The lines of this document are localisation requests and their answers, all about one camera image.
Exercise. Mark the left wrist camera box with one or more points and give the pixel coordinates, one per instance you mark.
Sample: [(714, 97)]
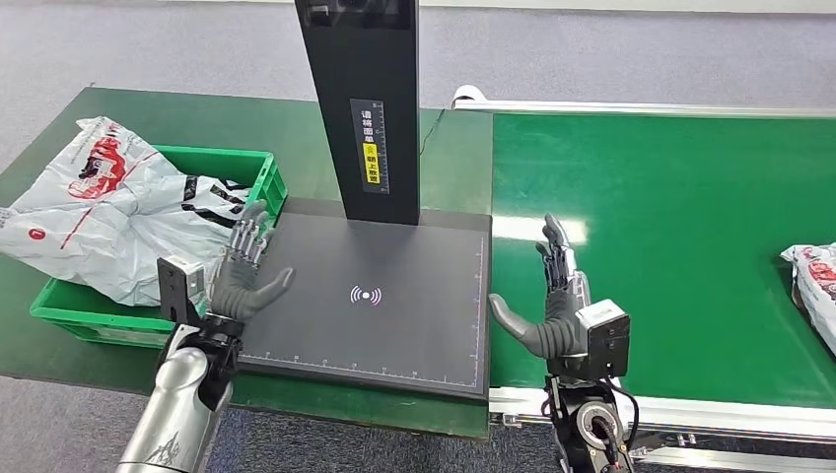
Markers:
[(176, 287)]

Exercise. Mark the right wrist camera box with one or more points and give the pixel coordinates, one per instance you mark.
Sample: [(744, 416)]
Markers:
[(607, 339)]

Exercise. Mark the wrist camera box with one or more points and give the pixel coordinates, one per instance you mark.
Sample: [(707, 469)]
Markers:
[(607, 339), (176, 287)]

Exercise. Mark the aluminium conveyor frame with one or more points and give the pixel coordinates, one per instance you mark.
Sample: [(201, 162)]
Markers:
[(653, 108)]

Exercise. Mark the green plastic crate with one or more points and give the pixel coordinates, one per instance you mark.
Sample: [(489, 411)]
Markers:
[(261, 176)]

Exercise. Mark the white printed package bag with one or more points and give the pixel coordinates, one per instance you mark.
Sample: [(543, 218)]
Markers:
[(816, 287), (117, 222)]

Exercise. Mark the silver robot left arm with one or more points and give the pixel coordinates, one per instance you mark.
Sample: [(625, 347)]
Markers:
[(176, 411)]

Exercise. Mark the black inbound scanner machine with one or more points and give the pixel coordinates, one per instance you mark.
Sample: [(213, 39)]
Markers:
[(366, 65)]

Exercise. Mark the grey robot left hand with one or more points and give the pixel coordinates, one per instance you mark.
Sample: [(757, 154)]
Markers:
[(235, 290)]

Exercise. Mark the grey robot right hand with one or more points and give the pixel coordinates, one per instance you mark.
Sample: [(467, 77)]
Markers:
[(555, 333)]

